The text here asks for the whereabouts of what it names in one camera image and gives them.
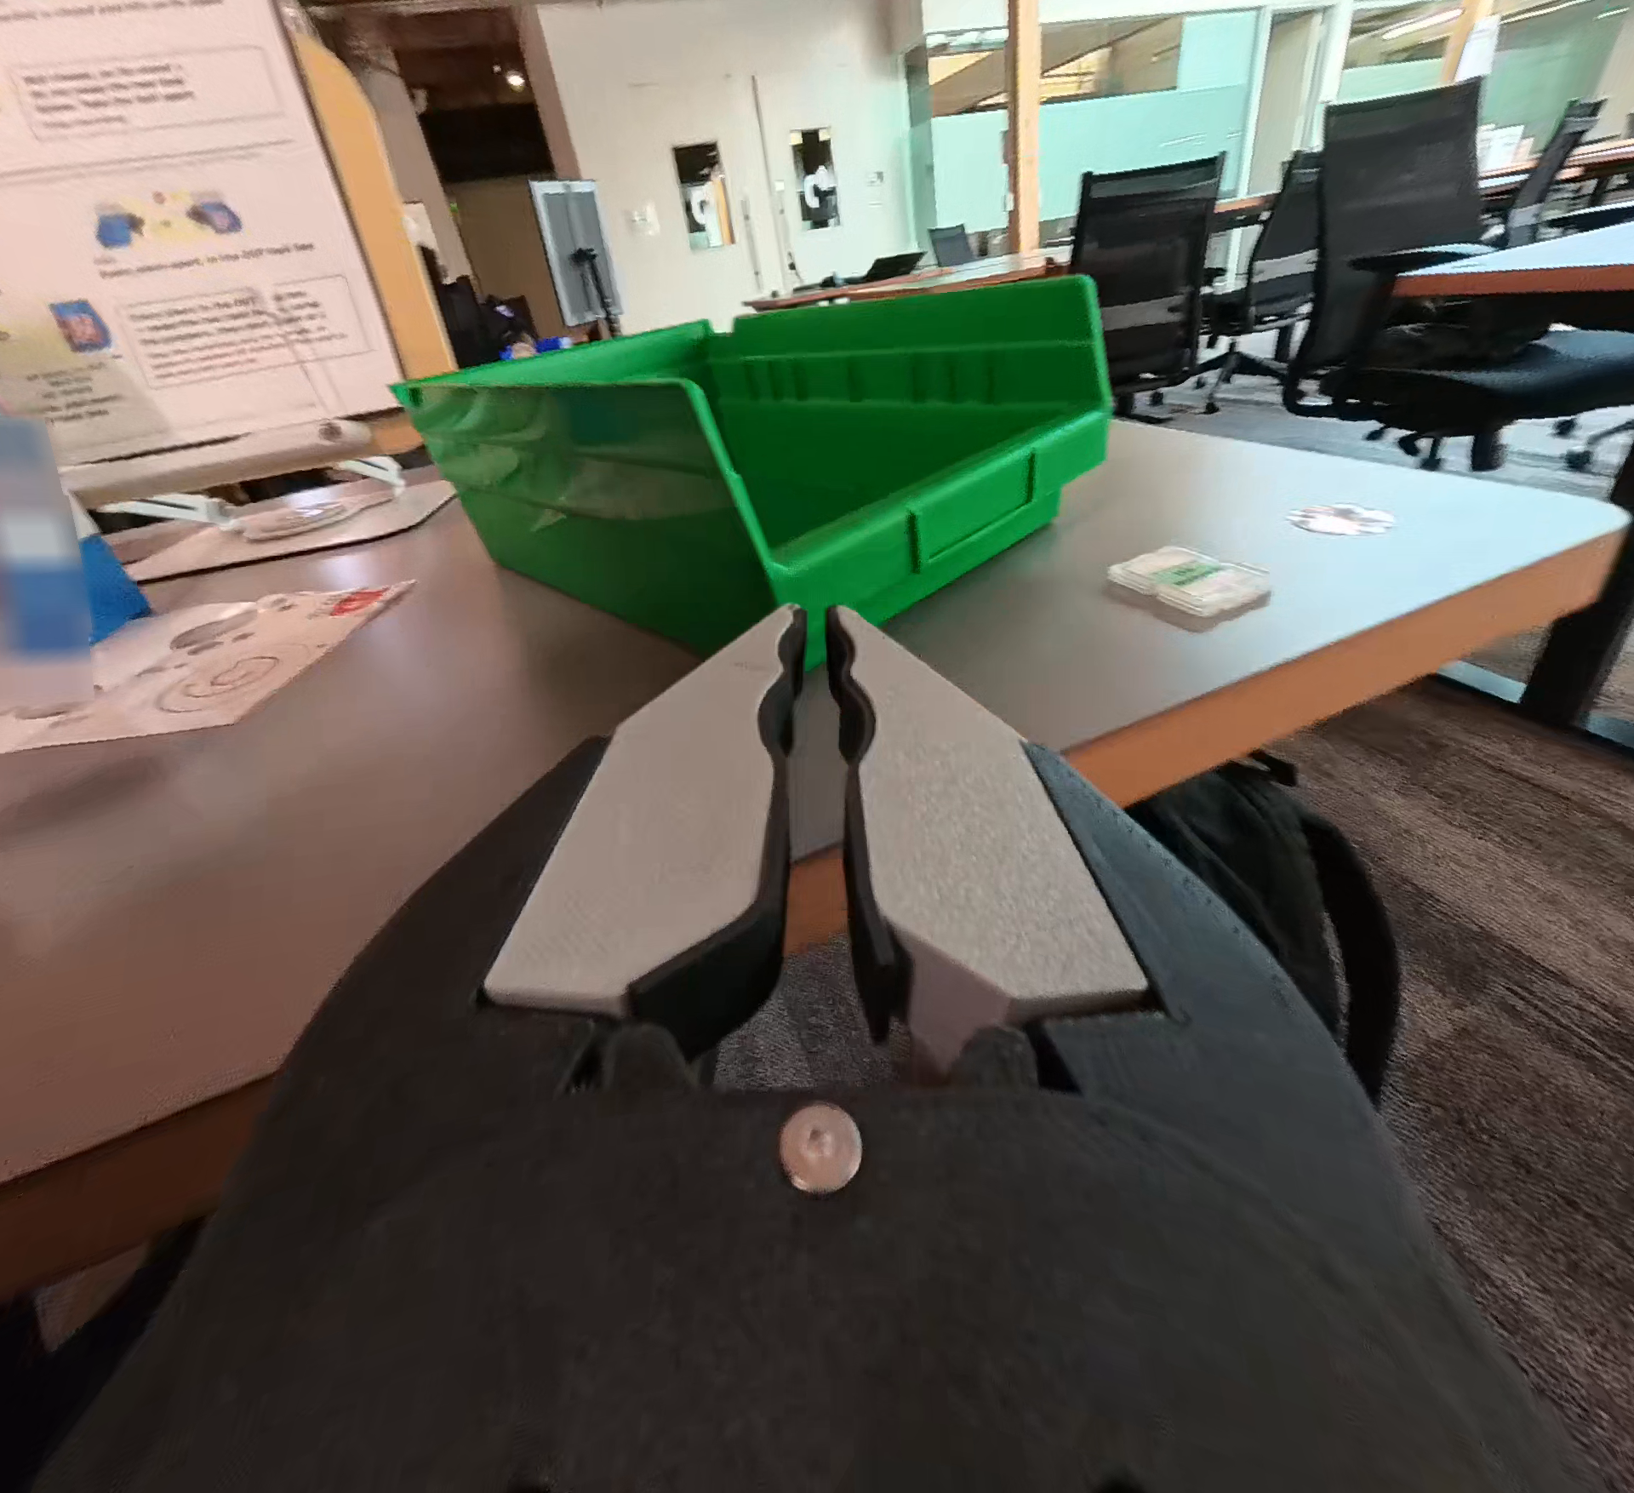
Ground wooden office desk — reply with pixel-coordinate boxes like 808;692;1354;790
740;248;1074;315

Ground green bin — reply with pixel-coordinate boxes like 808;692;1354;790
390;273;1112;658

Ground white monitor stand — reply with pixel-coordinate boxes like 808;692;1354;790
57;419;458;586

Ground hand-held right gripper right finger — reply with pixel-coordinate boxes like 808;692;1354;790
826;603;1153;1082

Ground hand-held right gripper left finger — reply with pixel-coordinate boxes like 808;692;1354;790
482;606;810;1059

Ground black backpack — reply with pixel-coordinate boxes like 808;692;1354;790
1129;752;1404;1106

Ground clear plastic cases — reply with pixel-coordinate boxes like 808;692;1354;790
1105;544;1273;623

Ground black office chair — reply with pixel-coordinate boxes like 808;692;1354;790
1280;76;1634;476
1207;148;1328;397
1068;153;1229;426

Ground monitor showing white document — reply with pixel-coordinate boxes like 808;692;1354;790
0;0;408;467

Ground light panel on stand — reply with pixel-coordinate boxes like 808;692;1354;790
527;179;630;339

